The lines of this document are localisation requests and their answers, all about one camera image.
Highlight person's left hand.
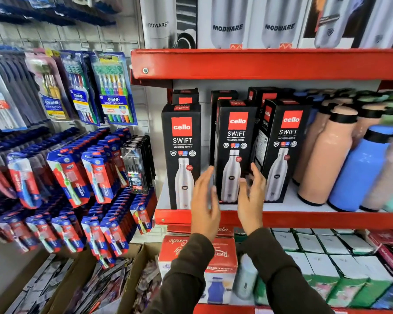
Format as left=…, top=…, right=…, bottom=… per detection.
left=190, top=166, right=222, bottom=242

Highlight person's right hand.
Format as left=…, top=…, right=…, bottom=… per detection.
left=237, top=162, right=267, bottom=236

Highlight black Cello box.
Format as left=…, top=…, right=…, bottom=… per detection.
left=161, top=102, right=202, bottom=210
left=214, top=99, right=259, bottom=205
left=254, top=98, right=312, bottom=204

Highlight row black Cello boxes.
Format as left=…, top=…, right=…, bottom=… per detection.
left=172, top=87, right=281, bottom=166

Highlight red metal shelf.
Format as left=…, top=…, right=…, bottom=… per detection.
left=130, top=48, right=393, bottom=314

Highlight person's right forearm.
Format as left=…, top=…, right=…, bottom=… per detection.
left=242, top=228, right=334, bottom=314

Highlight person's left forearm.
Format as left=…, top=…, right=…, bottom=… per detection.
left=144, top=233, right=215, bottom=314

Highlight brown cardboard box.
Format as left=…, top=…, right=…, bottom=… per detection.
left=42, top=242, right=163, bottom=314

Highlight white steel bottle box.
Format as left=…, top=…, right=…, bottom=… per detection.
left=196, top=0, right=251, bottom=49
left=247, top=0, right=310, bottom=49

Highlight flame print bottle box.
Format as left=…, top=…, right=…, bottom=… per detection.
left=298, top=0, right=364, bottom=49

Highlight flat red carton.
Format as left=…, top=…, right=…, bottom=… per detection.
left=167, top=224, right=235, bottom=238

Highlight red white carton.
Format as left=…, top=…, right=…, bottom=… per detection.
left=158, top=235, right=238, bottom=304

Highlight pale blue bottle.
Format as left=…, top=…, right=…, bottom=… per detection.
left=232, top=253, right=259, bottom=301

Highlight stack of black toothbrush packs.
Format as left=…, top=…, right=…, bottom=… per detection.
left=120, top=135, right=156, bottom=195

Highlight group of white green boxes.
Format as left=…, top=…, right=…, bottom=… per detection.
left=254, top=228, right=393, bottom=308

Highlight group of coloured bottles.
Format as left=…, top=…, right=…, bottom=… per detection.
left=291, top=88, right=393, bottom=213

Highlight pile of dark packets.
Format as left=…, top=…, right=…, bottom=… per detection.
left=6, top=255, right=161, bottom=314

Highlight group of red blue toothbrush packs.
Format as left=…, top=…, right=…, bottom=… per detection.
left=0, top=127, right=158, bottom=269

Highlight colourful toothbrush multipack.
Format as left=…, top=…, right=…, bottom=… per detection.
left=91, top=51, right=138, bottom=126

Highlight blue toothbrush multipack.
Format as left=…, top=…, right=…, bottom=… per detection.
left=59, top=50, right=100, bottom=126

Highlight pink yellow toothbrush pack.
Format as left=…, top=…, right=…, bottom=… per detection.
left=24, top=50, right=69, bottom=121

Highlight group of grey toothbrush packs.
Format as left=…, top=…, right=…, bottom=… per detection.
left=0, top=45, right=50, bottom=131

